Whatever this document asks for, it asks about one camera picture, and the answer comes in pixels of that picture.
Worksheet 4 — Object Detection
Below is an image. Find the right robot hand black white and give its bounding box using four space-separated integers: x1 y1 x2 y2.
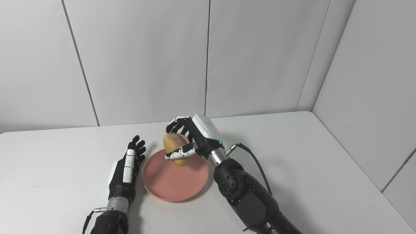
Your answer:
165 114 225 162

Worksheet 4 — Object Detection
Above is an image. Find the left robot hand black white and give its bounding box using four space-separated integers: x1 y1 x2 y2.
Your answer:
108 135 147 203

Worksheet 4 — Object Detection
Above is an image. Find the sugared bread roll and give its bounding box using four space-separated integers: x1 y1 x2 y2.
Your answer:
163 133 193 166

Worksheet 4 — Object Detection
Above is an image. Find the pink round plate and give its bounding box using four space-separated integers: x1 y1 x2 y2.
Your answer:
142 148 210 202

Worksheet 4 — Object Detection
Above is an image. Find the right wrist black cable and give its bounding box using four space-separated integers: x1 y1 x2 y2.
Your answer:
226 143 273 197

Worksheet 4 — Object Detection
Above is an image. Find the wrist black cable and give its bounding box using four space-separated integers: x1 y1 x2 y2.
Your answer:
226 143 273 197
81 208 108 234

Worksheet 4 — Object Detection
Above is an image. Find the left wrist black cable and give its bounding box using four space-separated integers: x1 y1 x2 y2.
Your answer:
81 208 108 234

